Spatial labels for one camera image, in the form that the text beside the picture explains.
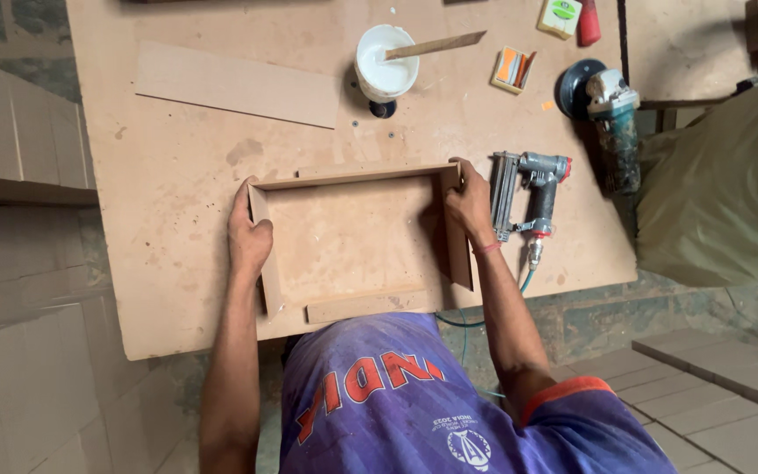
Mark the person's left hand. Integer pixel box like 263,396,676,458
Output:
227,176,275,279

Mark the person's right hand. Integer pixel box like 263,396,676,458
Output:
444,157,500,250

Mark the three-sided wooden frame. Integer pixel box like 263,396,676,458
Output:
247,161,475,321

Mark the grey pneumatic nail gun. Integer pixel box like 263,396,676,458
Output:
489,151,573,271

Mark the long thin wooden strip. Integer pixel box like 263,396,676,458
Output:
296,160,423,179

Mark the short loose wooden strip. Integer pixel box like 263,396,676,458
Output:
305,287,434,325

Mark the yellow box of nail strips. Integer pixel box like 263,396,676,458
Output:
490,45,538,96

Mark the flat rectangular wooden board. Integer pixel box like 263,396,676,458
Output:
134,39,342,130

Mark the white glue bucket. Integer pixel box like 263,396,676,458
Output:
354,24,421,104

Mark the wooden glue stick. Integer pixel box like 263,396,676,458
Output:
384,30,488,62

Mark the teal angle grinder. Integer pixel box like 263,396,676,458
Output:
555,58,644,196

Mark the person's purple shirt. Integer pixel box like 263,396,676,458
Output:
278,312,680,474

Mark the yellow and green tape measure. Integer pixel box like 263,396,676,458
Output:
537,0,583,40

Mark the stack of large brown boards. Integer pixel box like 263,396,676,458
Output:
0,51,204,474

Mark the olive green sack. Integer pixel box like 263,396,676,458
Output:
635,65,758,288

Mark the stack of narrow brown boards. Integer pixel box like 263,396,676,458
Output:
549,328,758,474

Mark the teal air hose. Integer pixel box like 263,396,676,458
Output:
434,266,538,400

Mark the red tool handle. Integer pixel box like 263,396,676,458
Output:
577,0,602,47

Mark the black cable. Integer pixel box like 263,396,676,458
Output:
617,0,631,86

